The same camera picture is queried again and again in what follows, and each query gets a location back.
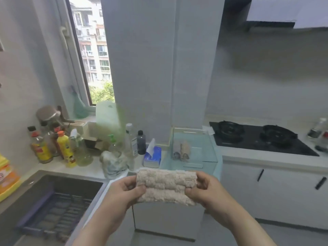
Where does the green cap bottle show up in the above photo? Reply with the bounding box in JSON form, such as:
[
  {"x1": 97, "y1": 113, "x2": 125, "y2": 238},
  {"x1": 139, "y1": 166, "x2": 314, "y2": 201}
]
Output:
[{"x1": 107, "y1": 134, "x2": 123, "y2": 154}]

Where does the pale green cutting board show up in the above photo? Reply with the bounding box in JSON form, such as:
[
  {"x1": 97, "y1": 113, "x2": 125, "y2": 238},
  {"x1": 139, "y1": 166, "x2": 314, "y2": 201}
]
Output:
[{"x1": 95, "y1": 101, "x2": 126, "y2": 146}]

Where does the clear bottle green label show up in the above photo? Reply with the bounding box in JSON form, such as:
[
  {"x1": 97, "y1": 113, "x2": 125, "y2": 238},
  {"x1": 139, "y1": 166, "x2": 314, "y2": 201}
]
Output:
[{"x1": 307, "y1": 118, "x2": 328, "y2": 139}]

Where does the beige knife block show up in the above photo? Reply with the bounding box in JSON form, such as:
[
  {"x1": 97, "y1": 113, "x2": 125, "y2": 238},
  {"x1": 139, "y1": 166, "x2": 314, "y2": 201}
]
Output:
[{"x1": 63, "y1": 120, "x2": 89, "y2": 135}]

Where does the cluster of red cap bottles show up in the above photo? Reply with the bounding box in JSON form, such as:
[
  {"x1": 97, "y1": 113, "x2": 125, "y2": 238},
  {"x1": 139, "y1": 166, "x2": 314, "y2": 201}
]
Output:
[{"x1": 314, "y1": 130, "x2": 328, "y2": 153}]

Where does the white window handle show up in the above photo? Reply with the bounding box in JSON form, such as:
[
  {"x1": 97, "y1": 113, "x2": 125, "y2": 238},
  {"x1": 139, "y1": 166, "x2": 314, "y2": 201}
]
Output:
[{"x1": 59, "y1": 26, "x2": 70, "y2": 52}]

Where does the person's left hand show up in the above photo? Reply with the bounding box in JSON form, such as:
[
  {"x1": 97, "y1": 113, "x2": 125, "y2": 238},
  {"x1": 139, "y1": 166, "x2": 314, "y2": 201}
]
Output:
[{"x1": 102, "y1": 175, "x2": 147, "y2": 228}]

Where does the grey fluffy towel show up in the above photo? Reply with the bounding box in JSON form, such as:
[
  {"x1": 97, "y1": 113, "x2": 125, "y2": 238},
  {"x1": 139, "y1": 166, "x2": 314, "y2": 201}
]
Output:
[{"x1": 173, "y1": 140, "x2": 183, "y2": 161}]

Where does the yellow squeeze bottle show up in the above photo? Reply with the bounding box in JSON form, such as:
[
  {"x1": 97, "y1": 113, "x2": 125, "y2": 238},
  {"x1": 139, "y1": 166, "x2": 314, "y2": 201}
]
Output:
[{"x1": 56, "y1": 130, "x2": 77, "y2": 168}]

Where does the clear plastic storage bin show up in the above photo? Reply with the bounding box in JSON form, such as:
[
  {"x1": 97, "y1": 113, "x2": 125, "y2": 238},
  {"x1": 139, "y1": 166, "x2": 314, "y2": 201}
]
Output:
[{"x1": 160, "y1": 127, "x2": 219, "y2": 170}]

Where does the range hood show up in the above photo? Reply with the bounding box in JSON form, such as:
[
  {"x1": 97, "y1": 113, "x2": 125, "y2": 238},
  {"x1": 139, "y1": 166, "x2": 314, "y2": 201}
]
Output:
[{"x1": 221, "y1": 0, "x2": 328, "y2": 32}]

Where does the yellow detergent bottle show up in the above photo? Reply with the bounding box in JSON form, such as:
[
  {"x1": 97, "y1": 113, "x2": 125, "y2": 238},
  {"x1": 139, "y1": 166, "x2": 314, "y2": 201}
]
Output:
[{"x1": 0, "y1": 153, "x2": 22, "y2": 203}]

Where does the beige fluffy towel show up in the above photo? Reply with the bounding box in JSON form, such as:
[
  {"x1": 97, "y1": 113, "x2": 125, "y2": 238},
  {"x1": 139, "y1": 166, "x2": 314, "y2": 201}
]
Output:
[
  {"x1": 135, "y1": 168, "x2": 198, "y2": 207},
  {"x1": 180, "y1": 140, "x2": 192, "y2": 162}
]

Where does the window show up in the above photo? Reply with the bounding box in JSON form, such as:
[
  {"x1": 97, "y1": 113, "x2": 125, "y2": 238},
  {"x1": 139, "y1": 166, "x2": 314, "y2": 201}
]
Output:
[{"x1": 55, "y1": 0, "x2": 116, "y2": 108}]

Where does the blue white plastic packet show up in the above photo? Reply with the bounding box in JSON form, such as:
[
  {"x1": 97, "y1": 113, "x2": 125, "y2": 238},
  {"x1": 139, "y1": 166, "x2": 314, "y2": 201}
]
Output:
[{"x1": 142, "y1": 138, "x2": 162, "y2": 169}]

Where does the black burner grate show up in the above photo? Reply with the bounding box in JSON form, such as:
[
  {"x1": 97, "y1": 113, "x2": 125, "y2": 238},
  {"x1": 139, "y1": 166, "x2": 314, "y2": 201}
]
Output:
[
  {"x1": 260, "y1": 124, "x2": 299, "y2": 148},
  {"x1": 218, "y1": 121, "x2": 245, "y2": 141}
]

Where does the clear bottle white cap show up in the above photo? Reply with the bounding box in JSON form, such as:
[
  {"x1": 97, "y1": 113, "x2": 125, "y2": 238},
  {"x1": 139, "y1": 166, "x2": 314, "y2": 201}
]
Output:
[{"x1": 125, "y1": 123, "x2": 139, "y2": 159}]

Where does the grey kitchen sink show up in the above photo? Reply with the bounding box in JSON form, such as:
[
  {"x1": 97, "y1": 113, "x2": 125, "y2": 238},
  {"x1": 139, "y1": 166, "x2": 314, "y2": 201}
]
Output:
[{"x1": 0, "y1": 170, "x2": 109, "y2": 246}]

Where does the person's right forearm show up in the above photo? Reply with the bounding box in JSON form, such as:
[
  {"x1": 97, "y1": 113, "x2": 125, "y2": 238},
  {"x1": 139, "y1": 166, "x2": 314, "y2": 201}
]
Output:
[{"x1": 223, "y1": 205, "x2": 277, "y2": 246}]

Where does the person's left forearm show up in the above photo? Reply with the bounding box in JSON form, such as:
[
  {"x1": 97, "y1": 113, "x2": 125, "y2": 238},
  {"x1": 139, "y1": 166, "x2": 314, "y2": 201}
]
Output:
[{"x1": 73, "y1": 212, "x2": 123, "y2": 246}]

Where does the green glass bottle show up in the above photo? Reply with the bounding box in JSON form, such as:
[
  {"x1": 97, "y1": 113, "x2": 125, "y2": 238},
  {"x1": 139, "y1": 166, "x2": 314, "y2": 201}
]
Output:
[{"x1": 70, "y1": 85, "x2": 89, "y2": 120}]

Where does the dark bottle black cap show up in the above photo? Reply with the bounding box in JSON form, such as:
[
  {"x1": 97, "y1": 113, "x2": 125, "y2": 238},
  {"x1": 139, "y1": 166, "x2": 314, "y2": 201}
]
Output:
[{"x1": 137, "y1": 130, "x2": 147, "y2": 155}]

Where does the dark blue sink rack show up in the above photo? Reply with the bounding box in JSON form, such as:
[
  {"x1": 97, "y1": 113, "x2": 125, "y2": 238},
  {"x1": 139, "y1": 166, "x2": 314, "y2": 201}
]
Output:
[{"x1": 16, "y1": 180, "x2": 94, "y2": 243}]

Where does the stainless steel pot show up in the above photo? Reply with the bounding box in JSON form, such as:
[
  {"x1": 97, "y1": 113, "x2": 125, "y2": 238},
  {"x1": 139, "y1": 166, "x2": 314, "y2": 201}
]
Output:
[{"x1": 35, "y1": 105, "x2": 63, "y2": 126}]

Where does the brown cardboard box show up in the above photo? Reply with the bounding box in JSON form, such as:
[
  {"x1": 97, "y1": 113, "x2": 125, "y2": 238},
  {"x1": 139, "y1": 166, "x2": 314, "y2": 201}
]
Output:
[{"x1": 84, "y1": 135, "x2": 111, "y2": 150}]

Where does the crumpled white plastic bag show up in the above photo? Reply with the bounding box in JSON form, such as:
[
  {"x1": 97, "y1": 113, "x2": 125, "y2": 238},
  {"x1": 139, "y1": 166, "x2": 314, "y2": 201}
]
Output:
[{"x1": 99, "y1": 150, "x2": 130, "y2": 180}]

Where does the black gas stove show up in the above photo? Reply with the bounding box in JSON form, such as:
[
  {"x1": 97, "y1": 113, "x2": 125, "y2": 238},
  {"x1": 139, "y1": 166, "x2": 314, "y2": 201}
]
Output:
[{"x1": 209, "y1": 121, "x2": 320, "y2": 157}]

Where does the white base cabinet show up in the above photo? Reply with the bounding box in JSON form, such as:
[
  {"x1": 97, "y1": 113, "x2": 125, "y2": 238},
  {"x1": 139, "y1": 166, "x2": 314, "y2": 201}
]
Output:
[{"x1": 133, "y1": 156, "x2": 328, "y2": 241}]

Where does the person's right hand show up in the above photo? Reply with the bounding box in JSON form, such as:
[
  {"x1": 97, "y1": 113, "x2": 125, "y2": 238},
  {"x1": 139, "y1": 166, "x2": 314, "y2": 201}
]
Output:
[{"x1": 184, "y1": 171, "x2": 244, "y2": 223}]

